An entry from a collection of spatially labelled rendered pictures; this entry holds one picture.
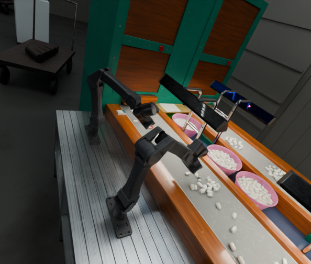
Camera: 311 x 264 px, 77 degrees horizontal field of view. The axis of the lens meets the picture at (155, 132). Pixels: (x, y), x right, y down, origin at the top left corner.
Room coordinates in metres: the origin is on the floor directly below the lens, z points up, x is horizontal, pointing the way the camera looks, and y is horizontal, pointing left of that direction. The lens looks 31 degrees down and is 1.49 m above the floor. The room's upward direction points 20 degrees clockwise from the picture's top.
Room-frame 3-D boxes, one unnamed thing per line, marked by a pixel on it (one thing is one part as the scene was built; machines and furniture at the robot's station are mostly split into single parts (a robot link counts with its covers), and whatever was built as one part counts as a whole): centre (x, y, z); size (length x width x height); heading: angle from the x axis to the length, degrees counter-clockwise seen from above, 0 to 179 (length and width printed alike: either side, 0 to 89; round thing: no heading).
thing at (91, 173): (0.93, 0.01, 0.65); 1.20 x 0.90 x 0.04; 37
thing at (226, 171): (1.18, -0.52, 0.72); 0.27 x 0.27 x 0.10
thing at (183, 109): (1.67, -0.07, 0.77); 0.33 x 0.15 x 0.01; 132
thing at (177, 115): (1.51, -0.22, 0.72); 0.27 x 0.27 x 0.10
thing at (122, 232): (0.54, 0.03, 0.71); 0.20 x 0.07 x 0.08; 37
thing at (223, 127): (1.20, -0.13, 1.08); 0.62 x 0.08 x 0.07; 42
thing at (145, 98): (1.48, 0.21, 0.83); 0.30 x 0.06 x 0.07; 132
